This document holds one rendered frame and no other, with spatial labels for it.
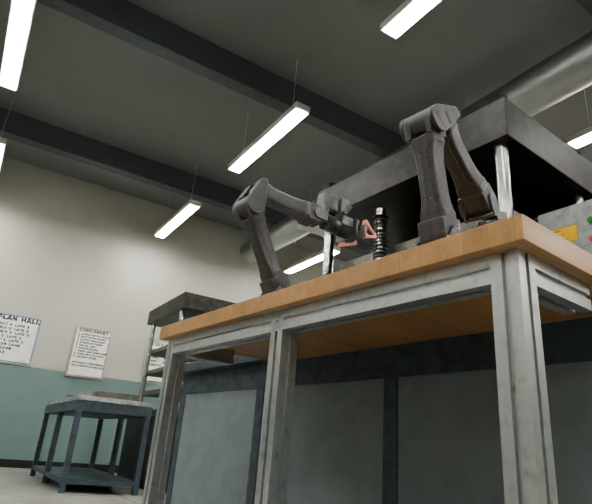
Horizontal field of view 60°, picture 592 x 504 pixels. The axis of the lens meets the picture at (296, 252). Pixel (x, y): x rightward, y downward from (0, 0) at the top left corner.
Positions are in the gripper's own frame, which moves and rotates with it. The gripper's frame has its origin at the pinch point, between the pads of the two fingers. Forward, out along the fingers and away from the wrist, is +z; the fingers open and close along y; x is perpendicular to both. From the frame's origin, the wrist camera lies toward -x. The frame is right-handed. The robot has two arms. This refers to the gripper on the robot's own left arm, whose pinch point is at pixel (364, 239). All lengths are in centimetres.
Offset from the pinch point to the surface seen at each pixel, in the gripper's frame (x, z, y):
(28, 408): 44, 46, 688
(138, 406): 43, 73, 365
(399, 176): -66, 58, 36
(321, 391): 55, -13, 3
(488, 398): 59, -13, -55
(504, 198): -34, 62, -19
